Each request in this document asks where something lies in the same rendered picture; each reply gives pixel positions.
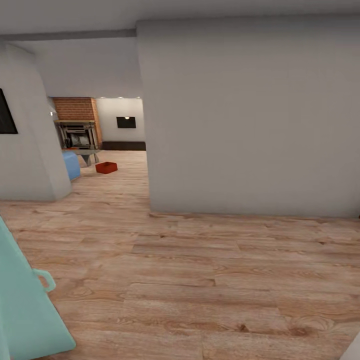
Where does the storage box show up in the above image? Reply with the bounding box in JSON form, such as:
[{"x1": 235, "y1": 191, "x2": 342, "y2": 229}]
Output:
[{"x1": 95, "y1": 161, "x2": 118, "y2": 174}]

